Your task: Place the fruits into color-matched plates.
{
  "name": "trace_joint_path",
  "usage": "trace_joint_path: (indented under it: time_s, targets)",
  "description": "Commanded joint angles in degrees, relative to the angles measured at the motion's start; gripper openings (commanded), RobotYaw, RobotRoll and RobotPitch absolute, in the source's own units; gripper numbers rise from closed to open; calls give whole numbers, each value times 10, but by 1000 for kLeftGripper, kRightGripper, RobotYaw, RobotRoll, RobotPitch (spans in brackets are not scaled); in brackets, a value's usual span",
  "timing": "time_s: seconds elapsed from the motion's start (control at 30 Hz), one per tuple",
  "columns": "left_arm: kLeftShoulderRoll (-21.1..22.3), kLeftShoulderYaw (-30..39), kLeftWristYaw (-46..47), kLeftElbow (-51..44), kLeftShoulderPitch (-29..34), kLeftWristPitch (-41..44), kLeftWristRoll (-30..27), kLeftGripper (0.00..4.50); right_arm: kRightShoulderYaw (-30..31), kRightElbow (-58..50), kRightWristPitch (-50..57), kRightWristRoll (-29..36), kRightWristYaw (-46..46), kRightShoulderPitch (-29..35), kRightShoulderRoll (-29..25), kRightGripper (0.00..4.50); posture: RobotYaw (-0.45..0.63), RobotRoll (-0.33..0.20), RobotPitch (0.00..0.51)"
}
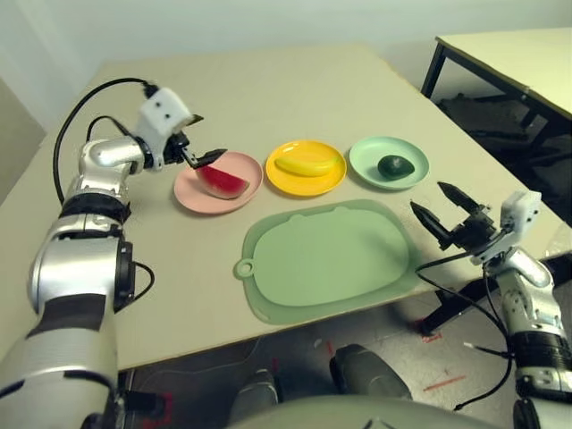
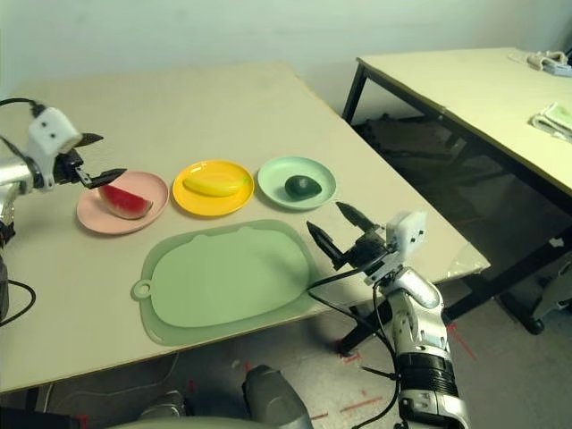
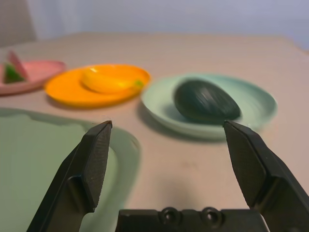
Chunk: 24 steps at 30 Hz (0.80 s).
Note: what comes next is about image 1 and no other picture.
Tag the grey robot foot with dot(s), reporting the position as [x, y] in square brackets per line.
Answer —
[366, 371]
[257, 397]

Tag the green plate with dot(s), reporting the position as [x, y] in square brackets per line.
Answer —
[366, 152]

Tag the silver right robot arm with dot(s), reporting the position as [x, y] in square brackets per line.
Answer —
[523, 286]

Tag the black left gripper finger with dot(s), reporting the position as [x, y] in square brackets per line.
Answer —
[194, 120]
[210, 157]

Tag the black table leg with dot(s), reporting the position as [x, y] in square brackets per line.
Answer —
[447, 308]
[152, 402]

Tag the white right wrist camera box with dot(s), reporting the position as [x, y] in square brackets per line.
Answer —
[520, 210]

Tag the yellow plate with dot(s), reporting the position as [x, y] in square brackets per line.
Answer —
[308, 185]

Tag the beige side table black frame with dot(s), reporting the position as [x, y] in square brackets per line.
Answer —
[514, 58]

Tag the grey robot left foot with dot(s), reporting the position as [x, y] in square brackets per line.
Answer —
[257, 397]

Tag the green cutting mat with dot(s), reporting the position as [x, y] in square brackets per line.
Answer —
[326, 259]

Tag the red watermelon slice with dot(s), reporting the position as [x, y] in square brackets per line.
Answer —
[223, 183]

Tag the grey robot right foot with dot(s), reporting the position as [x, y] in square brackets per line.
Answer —
[366, 371]

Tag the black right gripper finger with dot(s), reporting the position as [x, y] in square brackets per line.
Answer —
[431, 221]
[458, 199]

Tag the yellow banana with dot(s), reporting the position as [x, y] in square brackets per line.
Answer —
[308, 166]

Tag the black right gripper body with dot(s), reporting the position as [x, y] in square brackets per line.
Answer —
[476, 234]

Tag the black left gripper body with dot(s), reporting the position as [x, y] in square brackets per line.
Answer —
[179, 147]

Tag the pale robot torso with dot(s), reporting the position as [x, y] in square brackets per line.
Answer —
[357, 415]

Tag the dark green avocado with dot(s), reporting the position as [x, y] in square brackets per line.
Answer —
[393, 166]

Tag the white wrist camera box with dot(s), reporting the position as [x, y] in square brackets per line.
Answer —
[161, 111]
[520, 210]

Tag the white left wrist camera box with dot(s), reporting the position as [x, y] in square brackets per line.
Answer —
[161, 111]

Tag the pink plate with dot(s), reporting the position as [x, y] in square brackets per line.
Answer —
[192, 196]

